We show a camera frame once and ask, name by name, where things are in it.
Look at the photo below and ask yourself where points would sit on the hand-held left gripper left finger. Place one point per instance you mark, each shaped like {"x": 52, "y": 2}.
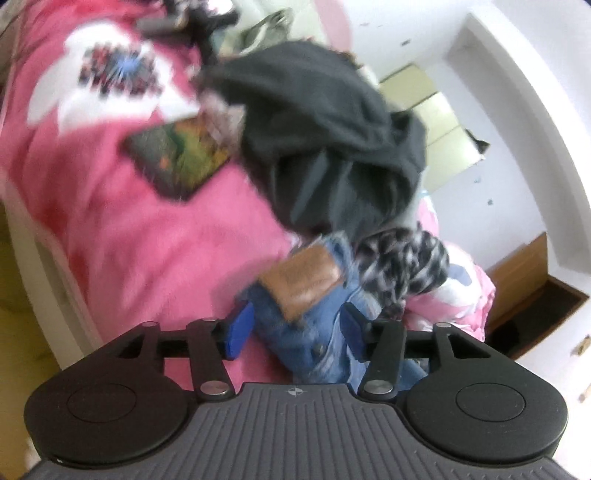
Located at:
{"x": 240, "y": 330}

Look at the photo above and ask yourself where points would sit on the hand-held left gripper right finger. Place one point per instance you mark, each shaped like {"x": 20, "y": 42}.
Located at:
{"x": 353, "y": 330}

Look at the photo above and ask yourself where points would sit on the blue jeans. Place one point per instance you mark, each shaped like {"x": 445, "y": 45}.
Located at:
{"x": 318, "y": 332}

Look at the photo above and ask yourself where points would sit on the black white plaid shirt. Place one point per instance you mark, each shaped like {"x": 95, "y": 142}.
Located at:
{"x": 406, "y": 263}

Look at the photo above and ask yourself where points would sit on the pink patterned quilt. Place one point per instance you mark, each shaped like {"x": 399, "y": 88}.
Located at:
{"x": 461, "y": 295}

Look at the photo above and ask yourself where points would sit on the pink floral fleece blanket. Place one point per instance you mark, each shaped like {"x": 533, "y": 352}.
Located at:
{"x": 115, "y": 230}

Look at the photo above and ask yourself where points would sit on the brown wooden door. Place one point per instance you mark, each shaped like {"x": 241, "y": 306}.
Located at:
{"x": 517, "y": 272}

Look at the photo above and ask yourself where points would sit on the smartphone with colourful screen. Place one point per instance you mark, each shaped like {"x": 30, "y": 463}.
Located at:
{"x": 180, "y": 152}

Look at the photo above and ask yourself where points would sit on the beige knitted cloth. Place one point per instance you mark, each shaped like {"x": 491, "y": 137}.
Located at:
{"x": 224, "y": 120}

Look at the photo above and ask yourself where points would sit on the dark grey jacket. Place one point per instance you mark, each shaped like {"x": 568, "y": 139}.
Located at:
{"x": 323, "y": 115}

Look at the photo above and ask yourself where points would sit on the dark bag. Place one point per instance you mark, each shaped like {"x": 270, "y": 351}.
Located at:
{"x": 478, "y": 143}

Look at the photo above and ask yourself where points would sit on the pale yellow wardrobe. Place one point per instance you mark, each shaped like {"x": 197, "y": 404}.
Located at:
{"x": 443, "y": 120}

